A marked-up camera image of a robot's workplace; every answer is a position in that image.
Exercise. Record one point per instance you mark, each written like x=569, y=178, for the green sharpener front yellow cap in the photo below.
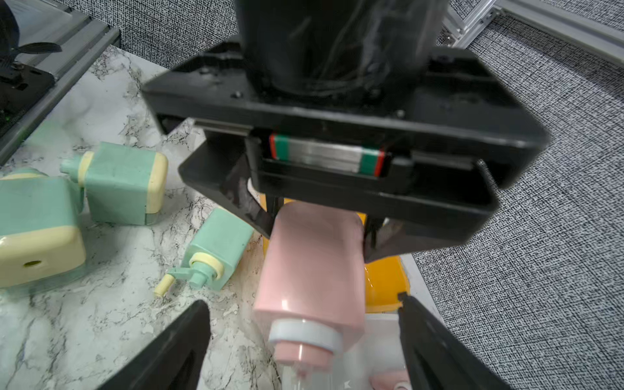
x=123, y=185

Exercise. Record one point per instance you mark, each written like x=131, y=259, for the yellow storage box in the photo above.
x=314, y=268

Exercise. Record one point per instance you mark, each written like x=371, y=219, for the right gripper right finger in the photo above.
x=434, y=358

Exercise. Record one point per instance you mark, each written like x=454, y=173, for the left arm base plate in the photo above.
x=22, y=86

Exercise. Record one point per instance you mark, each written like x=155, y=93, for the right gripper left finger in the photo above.
x=174, y=359

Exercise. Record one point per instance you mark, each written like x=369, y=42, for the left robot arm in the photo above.
x=296, y=43

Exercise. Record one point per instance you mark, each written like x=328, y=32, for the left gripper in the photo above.
x=438, y=142

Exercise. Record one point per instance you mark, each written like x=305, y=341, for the pink sharpener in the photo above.
x=391, y=380
x=308, y=345

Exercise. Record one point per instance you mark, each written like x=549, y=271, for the white storage box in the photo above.
x=379, y=350

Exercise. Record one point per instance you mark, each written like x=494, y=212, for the pink sharpener front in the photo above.
x=308, y=345

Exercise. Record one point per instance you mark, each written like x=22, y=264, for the green sharpener upper left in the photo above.
x=212, y=256

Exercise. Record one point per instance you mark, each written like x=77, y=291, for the aluminium front rail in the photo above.
x=82, y=39

